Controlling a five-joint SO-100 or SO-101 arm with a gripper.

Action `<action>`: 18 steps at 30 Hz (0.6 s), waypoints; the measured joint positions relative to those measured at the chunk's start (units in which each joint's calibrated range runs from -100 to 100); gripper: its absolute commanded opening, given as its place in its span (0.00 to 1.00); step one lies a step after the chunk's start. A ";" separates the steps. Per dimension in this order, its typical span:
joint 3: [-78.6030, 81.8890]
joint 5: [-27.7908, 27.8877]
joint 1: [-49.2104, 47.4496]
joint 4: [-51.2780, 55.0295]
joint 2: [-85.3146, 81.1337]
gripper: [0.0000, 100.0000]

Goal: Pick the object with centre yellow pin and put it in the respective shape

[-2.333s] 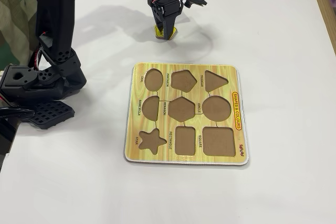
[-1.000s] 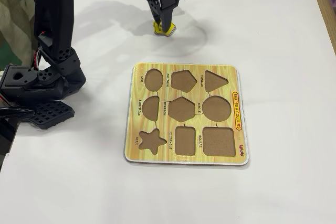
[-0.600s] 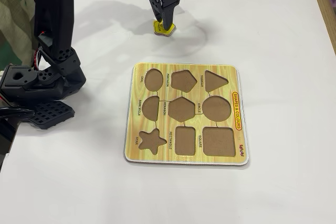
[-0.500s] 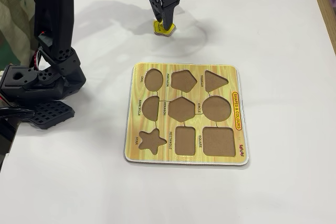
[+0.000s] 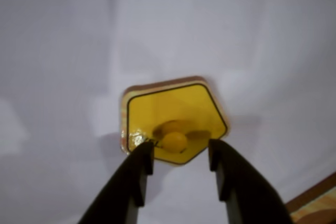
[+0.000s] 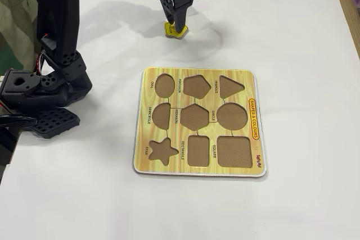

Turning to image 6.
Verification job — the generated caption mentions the yellow pentagon puzzle piece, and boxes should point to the yellow pentagon puzzle piece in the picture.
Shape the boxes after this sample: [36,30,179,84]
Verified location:
[164,21,188,39]

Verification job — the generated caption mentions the black robot base clamp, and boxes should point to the black robot base clamp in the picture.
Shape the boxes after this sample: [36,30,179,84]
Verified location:
[0,68,82,140]

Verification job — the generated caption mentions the wooden shape puzzle board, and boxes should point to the wooden shape puzzle board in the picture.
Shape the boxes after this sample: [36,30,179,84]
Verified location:
[132,66,267,179]

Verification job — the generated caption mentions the floral beige curtain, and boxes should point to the floral beige curtain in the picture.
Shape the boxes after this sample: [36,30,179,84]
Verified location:
[0,0,42,70]

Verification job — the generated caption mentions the red black wire bundle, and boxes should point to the red black wire bundle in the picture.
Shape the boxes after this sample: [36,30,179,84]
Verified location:
[33,50,49,74]

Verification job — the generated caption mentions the thick black power cable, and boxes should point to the thick black power cable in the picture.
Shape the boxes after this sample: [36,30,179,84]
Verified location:
[0,114,39,129]

